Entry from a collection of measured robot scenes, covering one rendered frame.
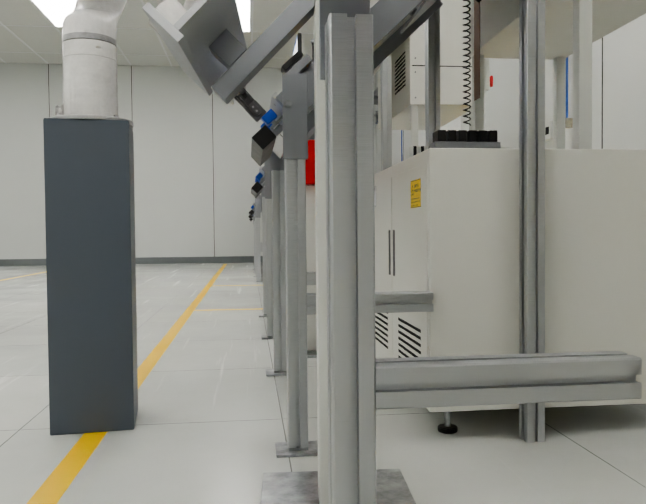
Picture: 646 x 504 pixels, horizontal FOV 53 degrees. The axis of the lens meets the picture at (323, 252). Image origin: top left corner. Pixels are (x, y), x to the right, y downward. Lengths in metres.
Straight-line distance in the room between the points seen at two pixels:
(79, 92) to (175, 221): 8.65
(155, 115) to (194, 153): 0.81
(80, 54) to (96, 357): 0.68
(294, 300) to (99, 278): 0.47
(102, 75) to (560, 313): 1.15
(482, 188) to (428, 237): 0.16
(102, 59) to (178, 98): 8.79
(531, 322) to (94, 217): 0.97
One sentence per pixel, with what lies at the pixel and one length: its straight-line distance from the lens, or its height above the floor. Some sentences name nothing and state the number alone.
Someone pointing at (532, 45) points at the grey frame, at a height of 0.83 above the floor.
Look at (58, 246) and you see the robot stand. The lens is 1.55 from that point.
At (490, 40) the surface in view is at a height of 1.00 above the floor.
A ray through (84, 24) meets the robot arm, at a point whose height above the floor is 0.92.
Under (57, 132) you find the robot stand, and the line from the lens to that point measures 1.56.
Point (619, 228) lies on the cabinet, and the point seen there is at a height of 0.45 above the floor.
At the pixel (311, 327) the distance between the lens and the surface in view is 2.41.
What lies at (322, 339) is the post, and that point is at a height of 0.28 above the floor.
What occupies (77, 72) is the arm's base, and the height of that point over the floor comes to 0.81.
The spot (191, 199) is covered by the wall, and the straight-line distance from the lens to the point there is 10.19.
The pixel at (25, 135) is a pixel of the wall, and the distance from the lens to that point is 10.76.
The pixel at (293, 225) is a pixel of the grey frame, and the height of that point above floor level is 0.46.
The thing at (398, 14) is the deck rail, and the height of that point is 0.89.
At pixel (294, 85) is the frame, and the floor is 0.73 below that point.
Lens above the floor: 0.44
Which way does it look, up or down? 2 degrees down
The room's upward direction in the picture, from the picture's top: 1 degrees counter-clockwise
